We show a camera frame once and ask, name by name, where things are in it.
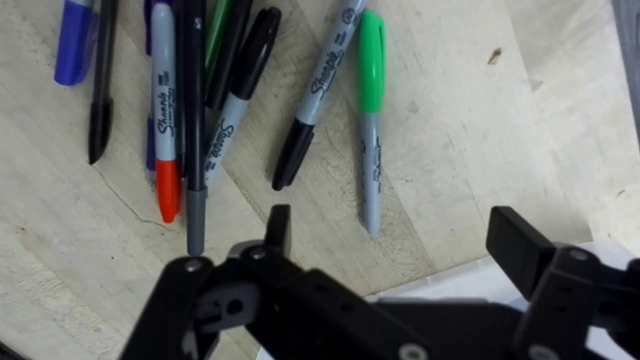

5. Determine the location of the black cap grey marker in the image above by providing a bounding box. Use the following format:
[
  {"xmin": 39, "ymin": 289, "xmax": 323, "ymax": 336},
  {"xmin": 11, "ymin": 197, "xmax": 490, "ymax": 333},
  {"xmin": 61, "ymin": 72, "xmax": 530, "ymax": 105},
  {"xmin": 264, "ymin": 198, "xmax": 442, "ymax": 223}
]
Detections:
[
  {"xmin": 202, "ymin": 6, "xmax": 283, "ymax": 189},
  {"xmin": 271, "ymin": 0, "xmax": 369, "ymax": 192}
]

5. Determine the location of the green pen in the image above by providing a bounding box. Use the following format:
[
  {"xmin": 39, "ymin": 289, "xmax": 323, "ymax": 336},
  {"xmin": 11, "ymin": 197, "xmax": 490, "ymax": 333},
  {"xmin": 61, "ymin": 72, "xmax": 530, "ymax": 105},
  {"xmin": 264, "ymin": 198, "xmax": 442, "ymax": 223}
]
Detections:
[{"xmin": 205, "ymin": 0, "xmax": 234, "ymax": 77}]

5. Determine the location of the blue marker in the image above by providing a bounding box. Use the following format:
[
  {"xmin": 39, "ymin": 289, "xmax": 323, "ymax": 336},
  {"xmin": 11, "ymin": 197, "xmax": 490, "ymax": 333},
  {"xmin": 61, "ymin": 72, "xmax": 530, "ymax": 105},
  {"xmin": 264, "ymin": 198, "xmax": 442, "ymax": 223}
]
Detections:
[{"xmin": 53, "ymin": 0, "xmax": 99, "ymax": 87}]

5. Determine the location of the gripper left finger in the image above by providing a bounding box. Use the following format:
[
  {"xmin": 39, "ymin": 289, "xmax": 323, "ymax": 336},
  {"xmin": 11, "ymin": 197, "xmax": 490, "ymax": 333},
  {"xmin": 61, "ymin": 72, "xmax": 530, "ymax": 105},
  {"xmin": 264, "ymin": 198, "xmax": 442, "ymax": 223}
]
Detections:
[{"xmin": 119, "ymin": 204, "xmax": 432, "ymax": 360}]

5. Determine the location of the black pen with grey end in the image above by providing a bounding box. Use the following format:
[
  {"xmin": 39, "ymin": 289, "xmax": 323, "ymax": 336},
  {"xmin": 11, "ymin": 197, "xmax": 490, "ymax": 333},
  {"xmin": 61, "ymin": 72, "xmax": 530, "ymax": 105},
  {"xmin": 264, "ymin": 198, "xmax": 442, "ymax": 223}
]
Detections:
[{"xmin": 182, "ymin": 0, "xmax": 209, "ymax": 257}]

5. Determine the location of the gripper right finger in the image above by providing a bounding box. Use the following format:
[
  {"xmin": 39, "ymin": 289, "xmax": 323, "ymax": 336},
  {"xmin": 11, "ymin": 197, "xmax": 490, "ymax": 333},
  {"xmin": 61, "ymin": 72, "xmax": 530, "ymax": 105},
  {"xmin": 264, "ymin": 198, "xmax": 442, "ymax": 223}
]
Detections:
[{"xmin": 485, "ymin": 206, "xmax": 640, "ymax": 360}]

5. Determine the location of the green cap grey marker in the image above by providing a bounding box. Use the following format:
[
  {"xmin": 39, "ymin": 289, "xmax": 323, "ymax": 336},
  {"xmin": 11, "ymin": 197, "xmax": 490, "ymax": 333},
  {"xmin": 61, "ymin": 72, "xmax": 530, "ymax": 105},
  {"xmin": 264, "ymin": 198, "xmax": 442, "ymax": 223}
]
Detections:
[{"xmin": 357, "ymin": 10, "xmax": 387, "ymax": 236}]

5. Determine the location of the purple marker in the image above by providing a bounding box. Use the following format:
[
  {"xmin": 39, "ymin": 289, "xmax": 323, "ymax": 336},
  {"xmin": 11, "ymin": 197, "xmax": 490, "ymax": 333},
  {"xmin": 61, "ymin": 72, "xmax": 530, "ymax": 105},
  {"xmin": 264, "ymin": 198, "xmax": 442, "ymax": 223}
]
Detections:
[{"xmin": 143, "ymin": 0, "xmax": 157, "ymax": 174}]

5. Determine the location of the slim black pen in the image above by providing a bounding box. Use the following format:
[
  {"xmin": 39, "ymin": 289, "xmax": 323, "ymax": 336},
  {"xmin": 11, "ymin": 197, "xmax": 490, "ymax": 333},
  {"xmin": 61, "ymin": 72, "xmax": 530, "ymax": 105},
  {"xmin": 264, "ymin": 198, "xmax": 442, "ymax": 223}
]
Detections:
[{"xmin": 87, "ymin": 0, "xmax": 120, "ymax": 166}]

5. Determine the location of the red cap grey marker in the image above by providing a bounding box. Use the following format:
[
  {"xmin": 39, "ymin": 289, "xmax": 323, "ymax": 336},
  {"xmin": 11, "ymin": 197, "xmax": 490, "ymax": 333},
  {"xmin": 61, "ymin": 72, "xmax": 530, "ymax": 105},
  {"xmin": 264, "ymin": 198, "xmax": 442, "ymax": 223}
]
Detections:
[{"xmin": 150, "ymin": 0, "xmax": 182, "ymax": 225}]

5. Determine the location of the grey post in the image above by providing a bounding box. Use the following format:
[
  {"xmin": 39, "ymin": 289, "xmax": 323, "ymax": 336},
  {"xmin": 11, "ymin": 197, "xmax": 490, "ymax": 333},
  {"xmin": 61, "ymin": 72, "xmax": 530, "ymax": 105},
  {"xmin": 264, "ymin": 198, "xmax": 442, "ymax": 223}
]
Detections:
[{"xmin": 610, "ymin": 0, "xmax": 640, "ymax": 152}]

